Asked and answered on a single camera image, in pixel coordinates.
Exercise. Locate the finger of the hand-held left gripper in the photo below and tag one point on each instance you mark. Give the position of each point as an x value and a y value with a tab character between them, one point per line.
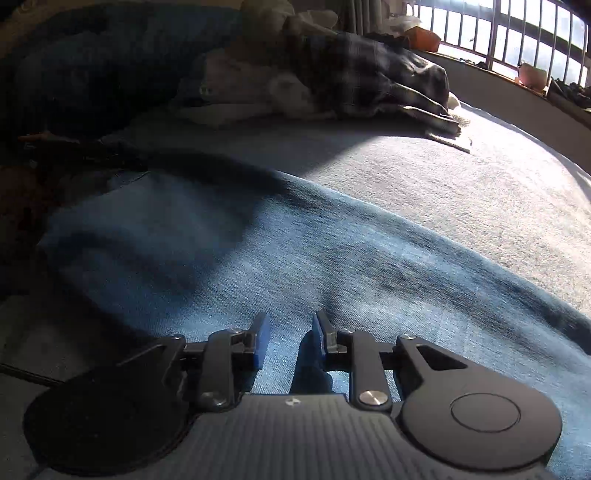
92	150

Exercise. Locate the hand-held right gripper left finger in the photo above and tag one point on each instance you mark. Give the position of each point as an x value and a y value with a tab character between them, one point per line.
262	341

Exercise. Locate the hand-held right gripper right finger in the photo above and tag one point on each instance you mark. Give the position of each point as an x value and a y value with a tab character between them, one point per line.
319	341

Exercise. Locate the blue denim jeans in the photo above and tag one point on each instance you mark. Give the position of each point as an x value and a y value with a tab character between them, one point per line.
277	258

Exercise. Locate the white cotton garment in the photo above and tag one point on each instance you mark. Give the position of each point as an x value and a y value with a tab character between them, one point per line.
231	87

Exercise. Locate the white fleece garment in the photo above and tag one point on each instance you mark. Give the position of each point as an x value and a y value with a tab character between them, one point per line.
293	94

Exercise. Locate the grey bed blanket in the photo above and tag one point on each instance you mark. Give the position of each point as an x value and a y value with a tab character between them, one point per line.
461	184

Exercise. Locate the beige hoodie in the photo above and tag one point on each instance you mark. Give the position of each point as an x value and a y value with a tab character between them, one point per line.
272	16

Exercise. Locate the dark plaid shirt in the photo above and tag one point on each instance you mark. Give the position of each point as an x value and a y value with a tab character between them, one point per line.
369	69

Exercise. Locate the grey curtain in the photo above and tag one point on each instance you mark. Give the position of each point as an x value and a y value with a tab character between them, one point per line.
369	16

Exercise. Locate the white plastic bag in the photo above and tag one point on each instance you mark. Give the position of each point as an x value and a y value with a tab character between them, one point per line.
401	23

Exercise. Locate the clay pot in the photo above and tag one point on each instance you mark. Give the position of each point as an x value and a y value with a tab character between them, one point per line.
532	76

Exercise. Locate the dark cloth bundle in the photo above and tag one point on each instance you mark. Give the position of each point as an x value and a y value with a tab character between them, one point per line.
572	90

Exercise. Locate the metal window grille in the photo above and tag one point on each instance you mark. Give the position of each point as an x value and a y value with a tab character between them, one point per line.
503	27

